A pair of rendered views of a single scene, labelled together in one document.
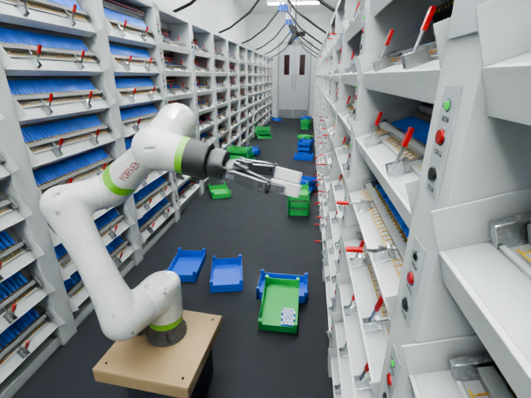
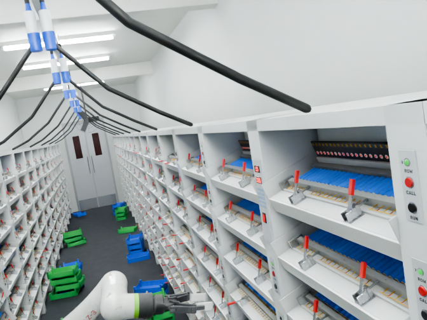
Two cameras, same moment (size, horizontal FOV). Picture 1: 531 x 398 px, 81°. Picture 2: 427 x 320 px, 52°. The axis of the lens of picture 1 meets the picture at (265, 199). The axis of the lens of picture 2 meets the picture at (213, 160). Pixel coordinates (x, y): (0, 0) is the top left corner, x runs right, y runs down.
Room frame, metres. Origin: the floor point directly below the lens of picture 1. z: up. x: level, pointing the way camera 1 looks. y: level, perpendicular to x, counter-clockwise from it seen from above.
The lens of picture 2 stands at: (-0.88, 0.46, 1.71)
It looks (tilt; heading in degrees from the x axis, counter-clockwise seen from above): 5 degrees down; 338
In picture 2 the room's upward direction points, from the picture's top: 9 degrees counter-clockwise
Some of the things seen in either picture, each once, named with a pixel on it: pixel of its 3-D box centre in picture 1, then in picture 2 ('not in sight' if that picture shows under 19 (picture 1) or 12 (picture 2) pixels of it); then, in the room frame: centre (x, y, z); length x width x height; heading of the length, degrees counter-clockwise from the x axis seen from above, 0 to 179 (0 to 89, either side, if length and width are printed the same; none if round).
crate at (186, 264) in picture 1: (186, 263); not in sight; (1.83, 0.54, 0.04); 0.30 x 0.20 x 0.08; 178
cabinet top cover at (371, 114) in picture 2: not in sight; (244, 124); (0.68, -0.34, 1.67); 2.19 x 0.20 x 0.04; 172
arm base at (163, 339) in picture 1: (154, 321); not in sight; (0.94, 0.43, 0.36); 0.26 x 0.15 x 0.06; 70
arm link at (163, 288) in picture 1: (160, 300); not in sight; (0.92, 0.38, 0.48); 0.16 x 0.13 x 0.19; 151
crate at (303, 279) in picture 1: (283, 285); not in sight; (1.59, -0.11, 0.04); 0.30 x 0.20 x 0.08; 82
